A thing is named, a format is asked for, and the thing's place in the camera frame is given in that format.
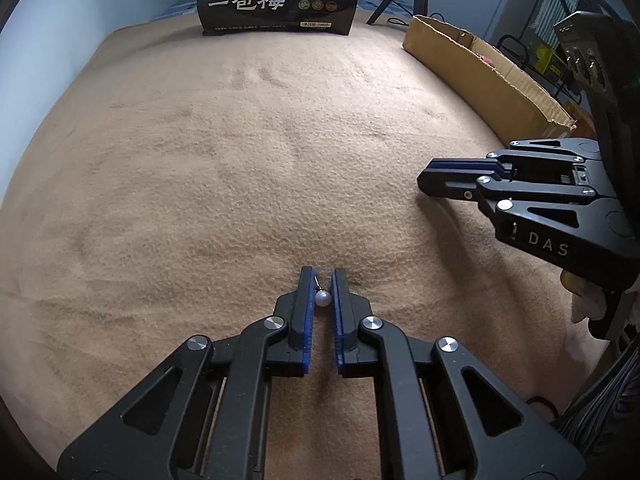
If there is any cardboard box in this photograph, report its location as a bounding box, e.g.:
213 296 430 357
402 15 577 138

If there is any person's right forearm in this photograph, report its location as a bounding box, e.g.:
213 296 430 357
555 332 640 463

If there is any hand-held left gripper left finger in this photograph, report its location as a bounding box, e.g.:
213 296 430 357
57 266 316 480

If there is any white striped towel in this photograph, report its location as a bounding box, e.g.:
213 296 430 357
540 0 571 43

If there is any pearl drop earring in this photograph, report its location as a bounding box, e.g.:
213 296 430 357
311 272 333 309

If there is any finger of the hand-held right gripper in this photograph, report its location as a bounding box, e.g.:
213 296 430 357
430 138 608 188
417 166 615 281

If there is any person's right hand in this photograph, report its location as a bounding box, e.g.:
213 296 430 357
560 267 608 323

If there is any yellow crate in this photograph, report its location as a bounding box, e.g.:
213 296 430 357
534 42 568 75

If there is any black cable with switch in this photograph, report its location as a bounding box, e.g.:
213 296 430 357
385 10 446 26

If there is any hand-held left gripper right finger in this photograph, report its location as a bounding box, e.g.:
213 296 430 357
330 267 587 480

